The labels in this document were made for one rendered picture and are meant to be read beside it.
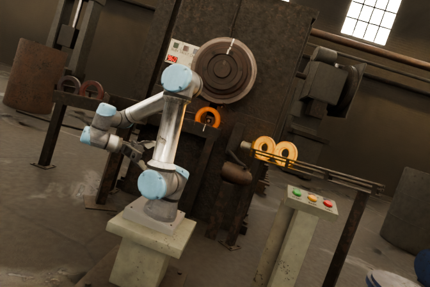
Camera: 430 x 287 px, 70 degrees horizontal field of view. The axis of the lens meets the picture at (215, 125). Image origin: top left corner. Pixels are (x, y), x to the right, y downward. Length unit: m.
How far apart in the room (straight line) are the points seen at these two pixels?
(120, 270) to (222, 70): 1.34
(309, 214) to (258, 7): 1.55
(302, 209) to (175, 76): 0.84
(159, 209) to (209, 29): 1.50
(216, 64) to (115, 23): 7.43
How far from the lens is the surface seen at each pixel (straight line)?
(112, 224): 1.35
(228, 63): 2.11
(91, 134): 1.41
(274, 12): 2.45
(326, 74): 6.42
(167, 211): 1.37
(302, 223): 1.54
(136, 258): 1.43
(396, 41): 9.23
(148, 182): 1.21
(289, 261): 1.61
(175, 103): 1.20
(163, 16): 5.13
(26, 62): 4.58
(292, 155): 1.94
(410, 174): 4.18
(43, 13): 10.53
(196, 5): 2.50
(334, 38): 7.99
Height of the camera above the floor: 0.89
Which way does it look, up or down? 4 degrees down
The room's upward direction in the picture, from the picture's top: 19 degrees clockwise
